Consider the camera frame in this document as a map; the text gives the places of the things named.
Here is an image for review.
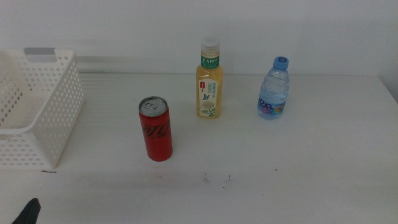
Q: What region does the yellow tea bottle green label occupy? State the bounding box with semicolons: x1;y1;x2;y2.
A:
195;36;224;119

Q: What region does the white perforated plastic basket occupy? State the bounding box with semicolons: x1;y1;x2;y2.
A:
0;48;85;170

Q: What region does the clear water bottle blue cap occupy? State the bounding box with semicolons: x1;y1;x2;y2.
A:
257;55;290;121

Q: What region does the red soda can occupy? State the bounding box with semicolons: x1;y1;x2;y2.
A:
138;96;174;162

